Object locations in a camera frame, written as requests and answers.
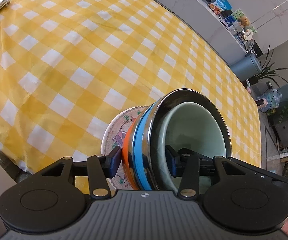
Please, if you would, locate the orange steel bowl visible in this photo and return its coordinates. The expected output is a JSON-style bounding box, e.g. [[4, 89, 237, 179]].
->
[[122, 118, 143, 190]]

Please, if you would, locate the blue steel bowl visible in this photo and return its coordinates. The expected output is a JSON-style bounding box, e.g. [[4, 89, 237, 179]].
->
[[129, 88, 232, 192]]

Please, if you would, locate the brown teddy bear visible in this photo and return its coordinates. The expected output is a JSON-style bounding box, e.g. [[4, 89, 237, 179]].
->
[[239, 15, 250, 28]]

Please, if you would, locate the white tv console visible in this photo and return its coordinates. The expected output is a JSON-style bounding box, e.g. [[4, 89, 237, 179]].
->
[[156, 0, 246, 65]]

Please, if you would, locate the green potted floor plant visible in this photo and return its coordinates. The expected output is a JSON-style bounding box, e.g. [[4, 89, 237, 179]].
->
[[248, 46, 288, 88]]

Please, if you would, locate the grey blue trash bin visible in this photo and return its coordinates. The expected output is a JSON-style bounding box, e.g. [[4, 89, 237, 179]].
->
[[230, 53, 262, 81]]

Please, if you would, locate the blue water jug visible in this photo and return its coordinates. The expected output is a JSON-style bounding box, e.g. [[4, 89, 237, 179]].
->
[[256, 88, 282, 112]]

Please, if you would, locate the yellow white checkered tablecloth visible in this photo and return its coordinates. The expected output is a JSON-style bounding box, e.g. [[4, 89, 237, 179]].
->
[[0, 0, 261, 172]]

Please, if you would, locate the blue snack bag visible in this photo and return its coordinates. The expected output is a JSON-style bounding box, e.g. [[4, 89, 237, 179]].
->
[[208, 0, 232, 15]]

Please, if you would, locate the green ceramic bowl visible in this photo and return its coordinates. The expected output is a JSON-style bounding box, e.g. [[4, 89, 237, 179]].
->
[[155, 102, 226, 192]]

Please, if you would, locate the clear glass patterned plate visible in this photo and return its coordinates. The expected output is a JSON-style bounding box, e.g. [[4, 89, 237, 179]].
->
[[101, 106, 147, 190]]

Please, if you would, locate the small pink heater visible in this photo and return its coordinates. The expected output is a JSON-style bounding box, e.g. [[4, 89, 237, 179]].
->
[[255, 99, 268, 109]]

